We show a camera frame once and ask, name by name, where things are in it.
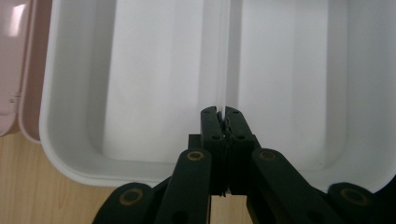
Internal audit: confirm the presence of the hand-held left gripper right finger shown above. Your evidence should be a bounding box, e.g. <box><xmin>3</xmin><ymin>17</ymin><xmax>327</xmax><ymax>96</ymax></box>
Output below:
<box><xmin>223</xmin><ymin>105</ymin><xmax>262</xmax><ymax>196</ymax></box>

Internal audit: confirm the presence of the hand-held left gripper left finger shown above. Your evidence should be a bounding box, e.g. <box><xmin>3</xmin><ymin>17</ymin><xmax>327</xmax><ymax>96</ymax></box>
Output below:
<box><xmin>200</xmin><ymin>105</ymin><xmax>231</xmax><ymax>198</ymax></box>

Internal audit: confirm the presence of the white tray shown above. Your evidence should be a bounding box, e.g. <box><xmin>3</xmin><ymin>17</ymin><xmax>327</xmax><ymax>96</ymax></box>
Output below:
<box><xmin>38</xmin><ymin>0</ymin><xmax>396</xmax><ymax>194</ymax></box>

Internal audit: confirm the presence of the pink storage box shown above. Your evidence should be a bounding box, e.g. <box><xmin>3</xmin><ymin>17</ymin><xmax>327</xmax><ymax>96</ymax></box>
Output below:
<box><xmin>0</xmin><ymin>0</ymin><xmax>54</xmax><ymax>146</ymax></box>

